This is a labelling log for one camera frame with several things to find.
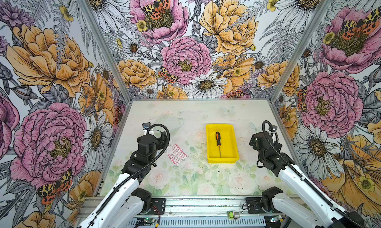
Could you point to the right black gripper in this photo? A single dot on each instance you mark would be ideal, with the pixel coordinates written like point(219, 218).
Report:
point(252, 141)

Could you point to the small green display module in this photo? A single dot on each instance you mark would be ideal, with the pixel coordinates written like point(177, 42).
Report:
point(233, 215)

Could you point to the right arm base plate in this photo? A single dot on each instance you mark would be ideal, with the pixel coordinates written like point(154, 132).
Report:
point(255, 205)

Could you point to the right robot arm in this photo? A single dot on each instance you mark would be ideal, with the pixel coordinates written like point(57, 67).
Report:
point(320, 211)

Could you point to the green circuit board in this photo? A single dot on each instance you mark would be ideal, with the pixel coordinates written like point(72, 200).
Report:
point(145, 221)
point(276, 219)

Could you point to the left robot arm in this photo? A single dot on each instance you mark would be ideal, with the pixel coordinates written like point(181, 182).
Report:
point(126, 200)

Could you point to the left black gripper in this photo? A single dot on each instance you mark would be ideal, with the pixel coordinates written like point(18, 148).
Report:
point(161, 144)

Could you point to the white slotted cable duct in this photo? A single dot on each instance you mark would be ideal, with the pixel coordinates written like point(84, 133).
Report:
point(212, 222)

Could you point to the right green circuit board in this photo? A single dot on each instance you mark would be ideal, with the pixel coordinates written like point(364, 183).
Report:
point(276, 219)

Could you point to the yellow plastic bin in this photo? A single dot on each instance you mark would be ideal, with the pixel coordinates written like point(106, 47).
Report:
point(229, 149)

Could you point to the pink patterned packet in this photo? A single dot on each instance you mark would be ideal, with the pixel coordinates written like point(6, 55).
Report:
point(176, 154)

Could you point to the orange black handled screwdriver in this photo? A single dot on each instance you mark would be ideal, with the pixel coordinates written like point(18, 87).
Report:
point(218, 141)

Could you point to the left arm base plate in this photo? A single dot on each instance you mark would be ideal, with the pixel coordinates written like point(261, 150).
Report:
point(158, 206)

